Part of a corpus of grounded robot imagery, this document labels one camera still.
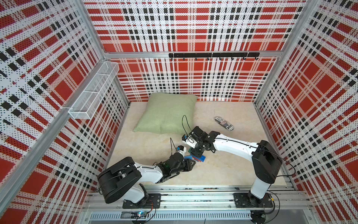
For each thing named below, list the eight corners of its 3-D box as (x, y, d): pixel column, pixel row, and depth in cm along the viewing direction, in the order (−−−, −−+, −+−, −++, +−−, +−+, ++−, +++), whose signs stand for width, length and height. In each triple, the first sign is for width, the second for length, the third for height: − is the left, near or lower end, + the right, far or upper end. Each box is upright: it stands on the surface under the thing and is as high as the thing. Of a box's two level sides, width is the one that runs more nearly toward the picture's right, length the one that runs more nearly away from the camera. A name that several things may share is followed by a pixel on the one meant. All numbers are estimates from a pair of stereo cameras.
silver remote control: (213, 120, 111) (214, 117, 109) (216, 117, 113) (216, 115, 111) (231, 131, 104) (232, 129, 102) (233, 128, 105) (234, 126, 103)
